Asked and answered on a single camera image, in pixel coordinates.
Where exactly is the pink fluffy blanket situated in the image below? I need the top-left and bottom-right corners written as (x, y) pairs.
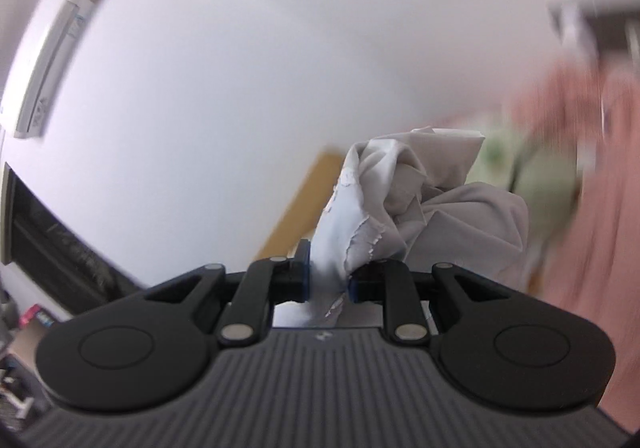
top-left (512, 62), bottom-right (639, 431)

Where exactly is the white cloth garment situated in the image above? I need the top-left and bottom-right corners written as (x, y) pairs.
top-left (271, 126), bottom-right (532, 329)

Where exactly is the light green fleece blanket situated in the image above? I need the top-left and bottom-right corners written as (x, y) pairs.
top-left (466, 113), bottom-right (579, 245)

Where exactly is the mustard yellow headboard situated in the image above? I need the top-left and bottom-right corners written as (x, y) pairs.
top-left (255, 149), bottom-right (345, 259)

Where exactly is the white wall air conditioner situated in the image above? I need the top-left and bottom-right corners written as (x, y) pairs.
top-left (2, 0), bottom-right (102, 139)

